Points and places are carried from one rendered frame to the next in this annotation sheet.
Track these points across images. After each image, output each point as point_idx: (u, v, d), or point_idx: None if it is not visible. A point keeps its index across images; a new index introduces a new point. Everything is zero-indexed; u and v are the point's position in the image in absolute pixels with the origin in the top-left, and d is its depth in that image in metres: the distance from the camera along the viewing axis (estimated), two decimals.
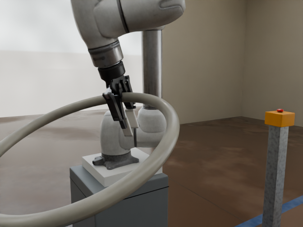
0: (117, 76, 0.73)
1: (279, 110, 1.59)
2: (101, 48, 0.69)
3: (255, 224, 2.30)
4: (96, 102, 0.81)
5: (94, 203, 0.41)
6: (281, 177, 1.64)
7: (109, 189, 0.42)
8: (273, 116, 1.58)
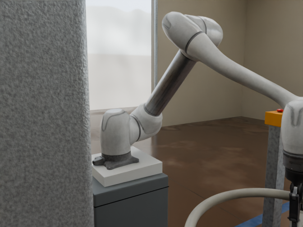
0: None
1: (279, 110, 1.59)
2: None
3: (255, 224, 2.30)
4: (270, 195, 0.88)
5: None
6: (281, 177, 1.64)
7: None
8: (273, 116, 1.58)
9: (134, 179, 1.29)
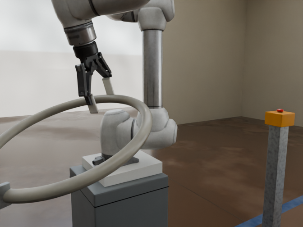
0: (90, 54, 0.81)
1: (279, 110, 1.59)
2: (76, 27, 0.76)
3: (255, 224, 2.30)
4: (81, 103, 0.94)
5: (88, 176, 0.54)
6: (281, 177, 1.64)
7: (99, 166, 0.56)
8: (273, 116, 1.58)
9: (134, 179, 1.29)
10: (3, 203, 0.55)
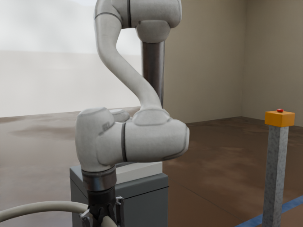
0: (98, 203, 0.68)
1: (279, 110, 1.59)
2: (88, 173, 0.66)
3: (255, 224, 2.30)
4: (49, 208, 0.80)
5: None
6: (281, 177, 1.64)
7: None
8: (273, 116, 1.58)
9: (134, 179, 1.29)
10: None
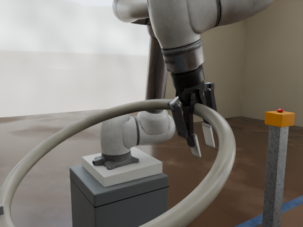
0: (188, 86, 0.59)
1: (279, 110, 1.59)
2: (172, 51, 0.55)
3: (255, 224, 2.30)
4: (132, 109, 0.74)
5: None
6: (281, 177, 1.64)
7: (159, 220, 0.35)
8: (273, 116, 1.58)
9: (134, 179, 1.29)
10: None
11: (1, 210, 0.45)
